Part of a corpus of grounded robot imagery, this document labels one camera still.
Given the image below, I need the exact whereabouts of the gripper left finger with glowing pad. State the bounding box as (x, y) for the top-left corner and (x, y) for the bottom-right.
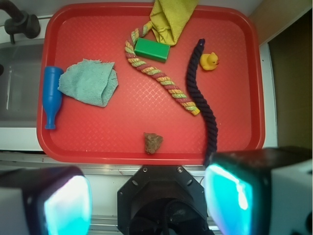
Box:
(0, 166), (92, 235)

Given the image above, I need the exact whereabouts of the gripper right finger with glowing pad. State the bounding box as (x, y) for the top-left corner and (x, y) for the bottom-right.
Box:
(203, 146), (313, 235)

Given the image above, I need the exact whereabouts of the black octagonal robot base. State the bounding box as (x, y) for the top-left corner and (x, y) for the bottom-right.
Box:
(117, 165), (214, 235)

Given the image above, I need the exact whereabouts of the light blue cloth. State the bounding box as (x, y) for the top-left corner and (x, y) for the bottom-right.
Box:
(58, 59), (118, 108)

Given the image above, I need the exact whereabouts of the yellow cloth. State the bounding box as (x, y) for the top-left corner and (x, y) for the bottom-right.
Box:
(150, 0), (199, 46)

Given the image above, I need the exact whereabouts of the blue plastic bottle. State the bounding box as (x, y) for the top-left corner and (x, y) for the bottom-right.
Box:
(43, 66), (64, 130)

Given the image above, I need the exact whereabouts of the brown rock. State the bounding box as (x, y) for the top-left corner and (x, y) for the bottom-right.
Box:
(144, 133), (163, 154)

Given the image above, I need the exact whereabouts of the red plastic tray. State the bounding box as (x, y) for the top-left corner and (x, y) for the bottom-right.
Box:
(37, 2), (265, 165)

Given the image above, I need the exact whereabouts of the grey sink basin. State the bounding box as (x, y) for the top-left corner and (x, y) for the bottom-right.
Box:
(0, 39), (44, 128)

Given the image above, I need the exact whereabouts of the yellow rubber duck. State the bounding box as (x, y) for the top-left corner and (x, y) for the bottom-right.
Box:
(200, 52), (219, 71)

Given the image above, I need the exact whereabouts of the green rectangular block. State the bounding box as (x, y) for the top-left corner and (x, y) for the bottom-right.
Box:
(134, 38), (170, 63)

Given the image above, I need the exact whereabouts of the dark metal faucet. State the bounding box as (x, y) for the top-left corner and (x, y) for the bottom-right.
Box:
(0, 0), (41, 45)

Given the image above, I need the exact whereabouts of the dark purple rope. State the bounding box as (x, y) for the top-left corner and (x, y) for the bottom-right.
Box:
(185, 38), (218, 167)

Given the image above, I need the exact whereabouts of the multicolour twisted rope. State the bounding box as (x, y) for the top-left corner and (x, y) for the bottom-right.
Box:
(124, 21), (201, 117)

